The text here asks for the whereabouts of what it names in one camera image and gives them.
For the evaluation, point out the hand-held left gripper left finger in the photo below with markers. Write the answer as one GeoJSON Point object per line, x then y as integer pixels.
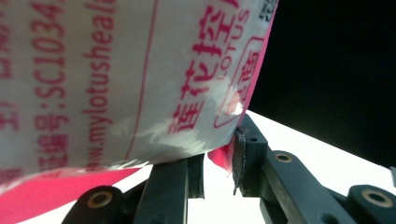
{"type": "Point", "coordinates": [168, 186]}

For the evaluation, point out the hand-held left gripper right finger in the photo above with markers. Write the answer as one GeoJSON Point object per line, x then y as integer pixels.
{"type": "Point", "coordinates": [252, 161]}

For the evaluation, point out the pink and white plastic bag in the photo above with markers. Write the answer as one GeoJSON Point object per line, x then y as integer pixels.
{"type": "Point", "coordinates": [124, 77]}

